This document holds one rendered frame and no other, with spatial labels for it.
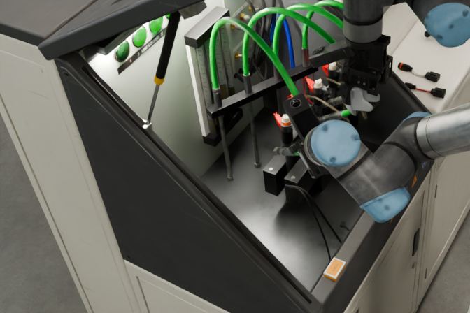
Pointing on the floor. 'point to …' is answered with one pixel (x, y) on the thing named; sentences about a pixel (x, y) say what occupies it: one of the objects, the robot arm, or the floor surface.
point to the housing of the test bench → (60, 119)
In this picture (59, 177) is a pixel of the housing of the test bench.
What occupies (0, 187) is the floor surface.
